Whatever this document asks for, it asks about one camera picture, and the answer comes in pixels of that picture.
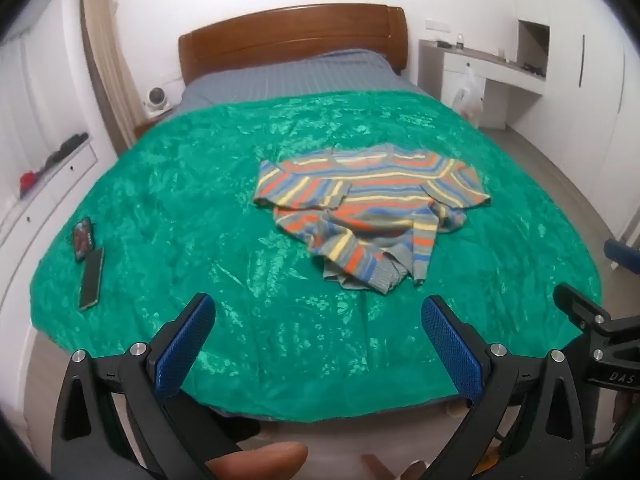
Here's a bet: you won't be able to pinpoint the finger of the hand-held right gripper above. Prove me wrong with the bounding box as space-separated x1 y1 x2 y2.
554 283 620 341

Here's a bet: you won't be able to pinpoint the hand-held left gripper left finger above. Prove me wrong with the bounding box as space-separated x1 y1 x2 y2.
51 292 241 480

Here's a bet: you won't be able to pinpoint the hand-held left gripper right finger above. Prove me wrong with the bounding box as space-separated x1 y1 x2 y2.
421 295 601 480

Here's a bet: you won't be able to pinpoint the striped knit sweater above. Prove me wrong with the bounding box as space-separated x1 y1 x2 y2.
252 144 493 295

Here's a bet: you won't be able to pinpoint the blue chair part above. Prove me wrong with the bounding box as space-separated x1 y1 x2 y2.
604 239 640 275

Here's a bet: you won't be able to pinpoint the dark phone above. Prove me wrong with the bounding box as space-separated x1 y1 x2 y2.
78 246 106 311

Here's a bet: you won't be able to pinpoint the green patterned blanket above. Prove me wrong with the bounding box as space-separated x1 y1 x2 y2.
30 91 603 421

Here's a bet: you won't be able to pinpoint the phone with lit screen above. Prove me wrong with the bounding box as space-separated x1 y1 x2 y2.
72 216 96 263

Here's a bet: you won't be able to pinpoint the white wardrobe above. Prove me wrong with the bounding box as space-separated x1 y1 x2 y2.
547 0 640 243

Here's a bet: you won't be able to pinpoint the red cloth item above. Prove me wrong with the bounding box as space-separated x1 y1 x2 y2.
19 171 41 199

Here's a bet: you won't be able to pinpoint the wooden nightstand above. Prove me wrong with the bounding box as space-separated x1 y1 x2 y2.
134 105 176 139

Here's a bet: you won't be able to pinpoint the black cloth items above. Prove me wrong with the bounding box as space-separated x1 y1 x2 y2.
42 132 90 171

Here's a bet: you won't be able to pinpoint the white plastic bag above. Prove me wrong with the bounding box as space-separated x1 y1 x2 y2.
452 67 485 128

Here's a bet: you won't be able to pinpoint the small white fan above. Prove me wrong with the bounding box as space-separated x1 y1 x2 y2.
143 87 168 118

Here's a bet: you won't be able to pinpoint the white desk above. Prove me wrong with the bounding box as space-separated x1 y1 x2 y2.
417 39 546 128

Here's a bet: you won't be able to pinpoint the white sheer curtain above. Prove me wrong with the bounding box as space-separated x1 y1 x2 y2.
0 30 118 186

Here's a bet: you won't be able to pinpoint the grey striped bed sheet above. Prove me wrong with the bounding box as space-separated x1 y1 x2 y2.
178 49 441 111

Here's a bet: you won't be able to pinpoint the beige curtain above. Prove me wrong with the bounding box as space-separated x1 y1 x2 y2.
81 0 138 156

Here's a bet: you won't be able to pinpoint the wooden bed headboard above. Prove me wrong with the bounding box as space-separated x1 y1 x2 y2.
178 5 408 87

